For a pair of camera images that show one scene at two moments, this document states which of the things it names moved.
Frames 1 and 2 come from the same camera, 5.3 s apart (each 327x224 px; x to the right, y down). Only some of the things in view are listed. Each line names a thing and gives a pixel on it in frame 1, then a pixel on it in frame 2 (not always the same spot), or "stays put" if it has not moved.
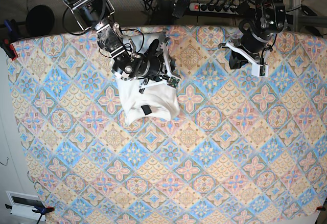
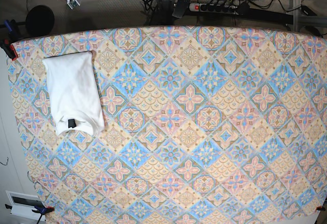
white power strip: [199, 7] stays put
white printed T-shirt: [160, 102] to [74, 93]
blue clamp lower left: [41, 210] stays put
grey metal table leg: [306, 21] stays put
